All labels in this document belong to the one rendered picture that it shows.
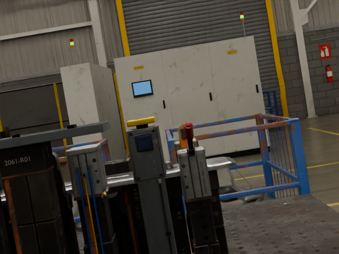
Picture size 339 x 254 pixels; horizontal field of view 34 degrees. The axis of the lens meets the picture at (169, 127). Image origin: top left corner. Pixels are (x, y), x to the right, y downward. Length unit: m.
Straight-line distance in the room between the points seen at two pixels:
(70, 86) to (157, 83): 1.46
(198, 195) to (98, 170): 0.25
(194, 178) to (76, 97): 8.17
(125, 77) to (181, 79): 0.95
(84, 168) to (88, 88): 8.09
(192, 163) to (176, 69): 8.07
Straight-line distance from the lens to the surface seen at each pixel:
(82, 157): 1.34
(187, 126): 1.21
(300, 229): 1.88
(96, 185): 1.34
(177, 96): 9.36
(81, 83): 9.44
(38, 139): 1.16
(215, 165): 1.45
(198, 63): 9.40
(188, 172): 1.34
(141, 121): 1.17
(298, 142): 3.40
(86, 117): 9.43
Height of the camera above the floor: 1.20
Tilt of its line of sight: 3 degrees down
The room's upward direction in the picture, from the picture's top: 9 degrees counter-clockwise
